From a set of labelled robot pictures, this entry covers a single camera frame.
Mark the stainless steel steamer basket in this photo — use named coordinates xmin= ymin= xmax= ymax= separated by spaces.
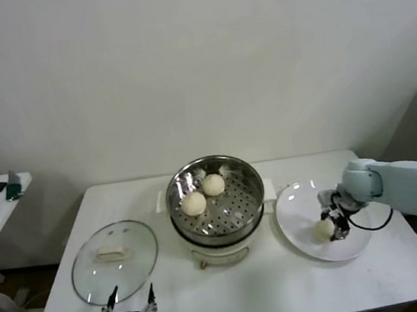
xmin=161 ymin=150 xmax=271 ymax=246

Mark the glass lid with white handle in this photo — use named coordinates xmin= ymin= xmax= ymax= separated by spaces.
xmin=65 ymin=215 xmax=165 ymax=310

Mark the white electric cooker pot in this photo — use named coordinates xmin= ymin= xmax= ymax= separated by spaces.
xmin=153 ymin=176 xmax=286 ymax=276

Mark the white steamed baozi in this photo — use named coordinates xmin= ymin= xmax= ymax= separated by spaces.
xmin=313 ymin=218 xmax=338 ymax=246
xmin=200 ymin=172 xmax=226 ymax=198
xmin=180 ymin=190 xmax=209 ymax=218

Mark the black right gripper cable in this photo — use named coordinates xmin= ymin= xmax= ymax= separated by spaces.
xmin=344 ymin=204 xmax=398 ymax=237

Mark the green and grey box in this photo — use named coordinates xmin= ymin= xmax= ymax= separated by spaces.
xmin=2 ymin=168 xmax=27 ymax=203

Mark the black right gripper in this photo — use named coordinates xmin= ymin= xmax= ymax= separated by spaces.
xmin=319 ymin=198 xmax=361 ymax=244

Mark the white round plate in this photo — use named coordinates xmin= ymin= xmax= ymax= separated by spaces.
xmin=271 ymin=172 xmax=377 ymax=269

